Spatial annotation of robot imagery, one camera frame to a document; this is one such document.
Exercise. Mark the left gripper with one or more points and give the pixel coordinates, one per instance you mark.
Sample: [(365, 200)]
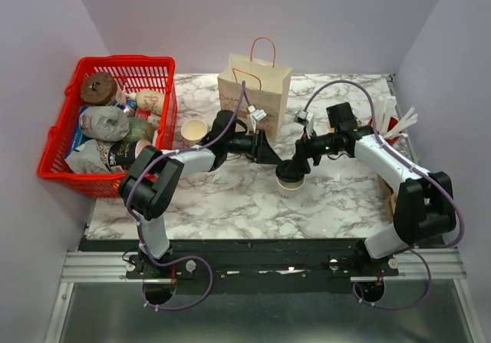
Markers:
[(260, 150)]

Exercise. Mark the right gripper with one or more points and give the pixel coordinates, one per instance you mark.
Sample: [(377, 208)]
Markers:
[(304, 150)]

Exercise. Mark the black coffee cup lid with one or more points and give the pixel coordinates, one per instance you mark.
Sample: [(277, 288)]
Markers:
[(287, 173)]

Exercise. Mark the white paper coffee cup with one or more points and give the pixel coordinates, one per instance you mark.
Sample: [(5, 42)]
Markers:
[(290, 188)]

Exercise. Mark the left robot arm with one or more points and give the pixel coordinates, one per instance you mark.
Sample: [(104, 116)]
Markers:
[(152, 179)]

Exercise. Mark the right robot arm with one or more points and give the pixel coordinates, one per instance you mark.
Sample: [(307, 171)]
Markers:
[(423, 208)]

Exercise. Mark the paper takeout bag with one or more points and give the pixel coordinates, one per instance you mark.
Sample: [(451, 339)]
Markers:
[(267, 86)]

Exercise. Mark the cardboard cup carrier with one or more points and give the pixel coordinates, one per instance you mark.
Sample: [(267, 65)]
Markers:
[(390, 198)]

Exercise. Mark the red straw cup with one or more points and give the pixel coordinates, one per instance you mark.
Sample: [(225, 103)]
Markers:
[(393, 122)]

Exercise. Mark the white wrapped straws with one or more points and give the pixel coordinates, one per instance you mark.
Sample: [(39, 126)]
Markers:
[(385, 108)]

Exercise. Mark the green avocado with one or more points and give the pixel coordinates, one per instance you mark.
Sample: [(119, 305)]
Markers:
[(139, 129)]

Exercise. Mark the beige printed bottle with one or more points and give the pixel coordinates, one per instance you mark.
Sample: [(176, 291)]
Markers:
[(148, 100)]

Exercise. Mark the black food cup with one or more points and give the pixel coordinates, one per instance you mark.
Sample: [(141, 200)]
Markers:
[(121, 155)]

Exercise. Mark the grey crumpled bag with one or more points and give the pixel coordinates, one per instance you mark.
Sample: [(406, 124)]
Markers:
[(107, 123)]

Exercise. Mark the silver snack bag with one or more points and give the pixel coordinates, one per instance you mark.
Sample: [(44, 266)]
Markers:
[(89, 157)]

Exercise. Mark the blue flat package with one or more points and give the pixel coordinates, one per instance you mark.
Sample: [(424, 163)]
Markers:
[(77, 137)]

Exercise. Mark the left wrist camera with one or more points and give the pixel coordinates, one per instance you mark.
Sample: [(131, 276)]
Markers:
[(254, 116)]

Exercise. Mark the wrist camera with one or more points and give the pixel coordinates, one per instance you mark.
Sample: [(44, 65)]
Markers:
[(305, 119), (254, 116)]

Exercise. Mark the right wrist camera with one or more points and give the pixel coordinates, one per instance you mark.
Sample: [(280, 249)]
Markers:
[(305, 119)]

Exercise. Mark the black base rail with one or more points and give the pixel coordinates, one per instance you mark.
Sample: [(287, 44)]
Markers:
[(250, 267)]

